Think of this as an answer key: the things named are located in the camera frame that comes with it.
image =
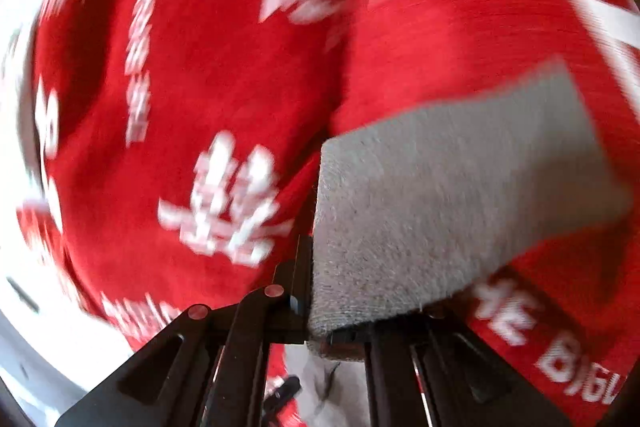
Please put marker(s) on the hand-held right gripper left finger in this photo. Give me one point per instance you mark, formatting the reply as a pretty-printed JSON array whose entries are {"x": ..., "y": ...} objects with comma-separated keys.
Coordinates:
[{"x": 292, "y": 297}]

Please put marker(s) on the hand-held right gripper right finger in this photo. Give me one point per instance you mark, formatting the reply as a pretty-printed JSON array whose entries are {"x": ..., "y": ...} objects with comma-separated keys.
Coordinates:
[{"x": 395, "y": 357}]

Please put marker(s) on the red printed blanket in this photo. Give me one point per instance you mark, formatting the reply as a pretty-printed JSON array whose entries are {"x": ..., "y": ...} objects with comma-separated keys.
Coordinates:
[{"x": 225, "y": 57}]

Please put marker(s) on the small grey cloth garment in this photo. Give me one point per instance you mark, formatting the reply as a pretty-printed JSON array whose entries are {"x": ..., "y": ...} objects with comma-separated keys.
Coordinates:
[{"x": 450, "y": 187}]

